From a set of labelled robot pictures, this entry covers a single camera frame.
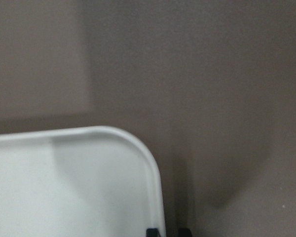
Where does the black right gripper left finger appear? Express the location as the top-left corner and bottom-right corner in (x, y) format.
(146, 228), (160, 237)

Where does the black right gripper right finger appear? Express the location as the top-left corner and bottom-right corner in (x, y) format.
(178, 228), (192, 237)

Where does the cream rabbit tray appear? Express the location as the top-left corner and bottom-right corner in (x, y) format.
(0, 126), (166, 237)

